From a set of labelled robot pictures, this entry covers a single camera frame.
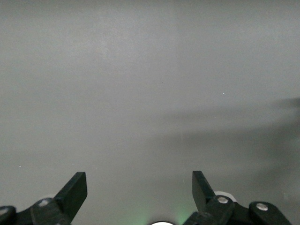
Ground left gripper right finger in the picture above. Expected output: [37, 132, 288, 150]
[185, 170, 293, 225]

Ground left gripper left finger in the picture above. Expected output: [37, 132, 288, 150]
[0, 172, 88, 225]

